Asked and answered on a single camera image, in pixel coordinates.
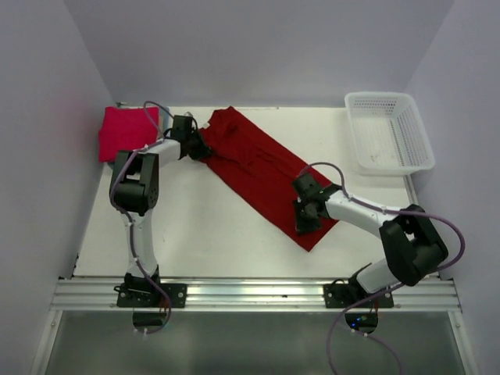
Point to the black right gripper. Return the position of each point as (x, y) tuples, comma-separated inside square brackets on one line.
[(302, 226)]

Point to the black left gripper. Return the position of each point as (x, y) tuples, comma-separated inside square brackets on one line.
[(203, 151)]

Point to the dark red t shirt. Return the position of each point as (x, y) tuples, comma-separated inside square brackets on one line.
[(258, 169)]

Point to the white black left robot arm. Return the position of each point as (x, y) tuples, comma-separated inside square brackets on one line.
[(134, 193)]

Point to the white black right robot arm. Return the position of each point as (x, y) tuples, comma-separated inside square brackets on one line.
[(412, 246)]

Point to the folded blue t shirt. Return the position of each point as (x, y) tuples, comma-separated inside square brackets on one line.
[(164, 118)]

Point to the folded pink t shirt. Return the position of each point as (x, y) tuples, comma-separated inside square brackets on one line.
[(126, 129)]

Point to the white perforated plastic basket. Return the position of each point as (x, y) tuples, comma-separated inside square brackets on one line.
[(388, 135)]

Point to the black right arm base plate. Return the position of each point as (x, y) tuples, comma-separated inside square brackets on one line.
[(340, 295)]

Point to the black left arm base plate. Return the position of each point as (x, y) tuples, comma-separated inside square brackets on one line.
[(174, 295)]

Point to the aluminium mounting rail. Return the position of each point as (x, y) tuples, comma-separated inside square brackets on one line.
[(272, 295)]

